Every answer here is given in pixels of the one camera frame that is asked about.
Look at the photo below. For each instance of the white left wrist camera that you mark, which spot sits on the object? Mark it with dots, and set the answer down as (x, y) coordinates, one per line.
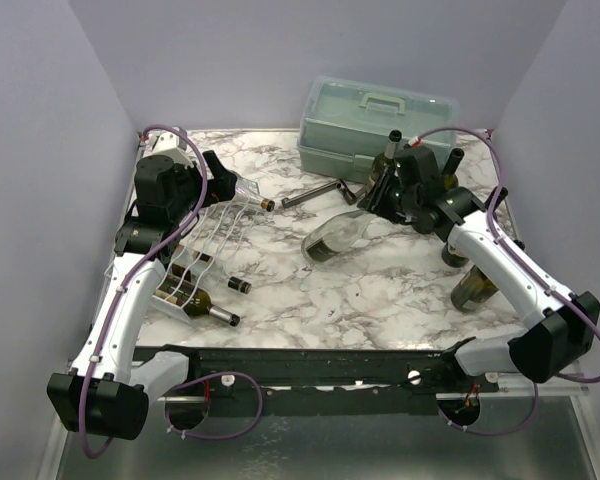
(166, 143)

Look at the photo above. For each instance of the black metal base rail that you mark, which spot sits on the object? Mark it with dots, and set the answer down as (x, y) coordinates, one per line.
(301, 382)

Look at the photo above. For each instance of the grey metal rod tool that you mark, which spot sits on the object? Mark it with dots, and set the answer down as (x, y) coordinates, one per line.
(349, 196)

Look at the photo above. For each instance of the green plastic toolbox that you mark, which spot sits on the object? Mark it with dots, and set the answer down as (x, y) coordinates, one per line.
(346, 124)

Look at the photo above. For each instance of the clear glass wine bottle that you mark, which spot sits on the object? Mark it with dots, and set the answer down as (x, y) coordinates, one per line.
(335, 235)

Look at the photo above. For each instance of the dark green labelled wine bottle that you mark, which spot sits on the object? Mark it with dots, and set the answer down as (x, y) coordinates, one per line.
(386, 158)

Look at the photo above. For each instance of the olive green wine bottle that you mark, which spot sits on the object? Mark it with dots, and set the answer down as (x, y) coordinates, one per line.
(449, 170)

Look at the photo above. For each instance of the dark green white-label bottle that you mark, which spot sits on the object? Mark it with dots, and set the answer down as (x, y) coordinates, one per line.
(468, 230)

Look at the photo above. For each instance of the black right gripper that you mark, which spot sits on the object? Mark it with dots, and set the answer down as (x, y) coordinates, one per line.
(380, 188)

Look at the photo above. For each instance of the clear bottle with cork stopper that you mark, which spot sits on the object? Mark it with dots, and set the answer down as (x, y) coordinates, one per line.
(247, 193)

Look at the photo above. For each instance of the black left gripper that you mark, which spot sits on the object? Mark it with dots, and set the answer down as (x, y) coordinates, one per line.
(221, 187)

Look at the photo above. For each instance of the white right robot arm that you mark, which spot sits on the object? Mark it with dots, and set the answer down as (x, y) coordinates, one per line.
(558, 323)

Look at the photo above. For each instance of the green bottle silver neck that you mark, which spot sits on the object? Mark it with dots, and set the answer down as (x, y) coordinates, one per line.
(472, 291)

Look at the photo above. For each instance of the green bottle in rack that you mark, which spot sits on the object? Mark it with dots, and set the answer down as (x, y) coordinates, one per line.
(194, 302)

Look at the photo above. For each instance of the clear acrylic wine rack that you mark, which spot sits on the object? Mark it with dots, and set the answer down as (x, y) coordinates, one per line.
(162, 202)

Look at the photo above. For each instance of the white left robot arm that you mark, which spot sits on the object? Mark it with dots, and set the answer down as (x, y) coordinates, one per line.
(102, 393)

